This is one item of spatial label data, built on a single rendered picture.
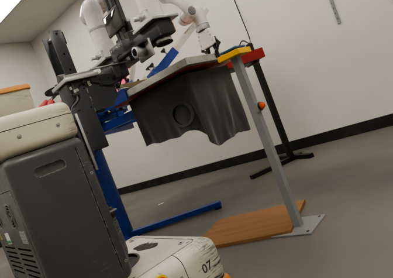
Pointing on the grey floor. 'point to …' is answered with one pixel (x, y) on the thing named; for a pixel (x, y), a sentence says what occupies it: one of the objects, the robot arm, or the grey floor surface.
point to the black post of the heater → (275, 124)
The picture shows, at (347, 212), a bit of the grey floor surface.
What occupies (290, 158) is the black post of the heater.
